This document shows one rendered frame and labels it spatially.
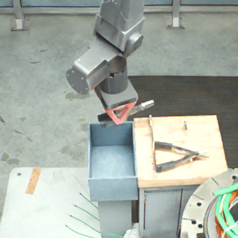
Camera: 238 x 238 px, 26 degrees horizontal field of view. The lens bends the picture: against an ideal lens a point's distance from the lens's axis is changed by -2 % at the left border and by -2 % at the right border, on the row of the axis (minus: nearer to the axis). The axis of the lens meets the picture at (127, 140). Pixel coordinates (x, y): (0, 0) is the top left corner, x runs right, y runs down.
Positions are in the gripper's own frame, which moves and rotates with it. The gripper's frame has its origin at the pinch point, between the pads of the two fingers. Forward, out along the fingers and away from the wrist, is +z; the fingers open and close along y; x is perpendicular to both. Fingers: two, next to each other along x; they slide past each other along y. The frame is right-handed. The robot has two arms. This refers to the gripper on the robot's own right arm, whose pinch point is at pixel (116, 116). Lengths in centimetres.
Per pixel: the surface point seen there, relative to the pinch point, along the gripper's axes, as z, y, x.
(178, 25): 119, -168, 100
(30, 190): 37.3, -17.6, -21.8
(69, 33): 118, -190, 34
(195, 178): 9.9, 15.3, 11.7
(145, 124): 9.8, -3.5, 8.0
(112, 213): 26.3, 5.9, -5.1
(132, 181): 11.0, 9.7, -0.9
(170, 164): 6.9, 11.7, 7.2
